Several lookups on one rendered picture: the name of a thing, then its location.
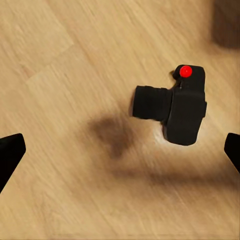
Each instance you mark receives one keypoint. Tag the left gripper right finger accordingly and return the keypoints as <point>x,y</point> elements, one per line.
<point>232,149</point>

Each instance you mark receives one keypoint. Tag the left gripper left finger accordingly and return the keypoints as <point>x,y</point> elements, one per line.
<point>12,149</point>

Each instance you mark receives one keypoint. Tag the digital camera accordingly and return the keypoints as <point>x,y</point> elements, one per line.
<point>181,109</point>

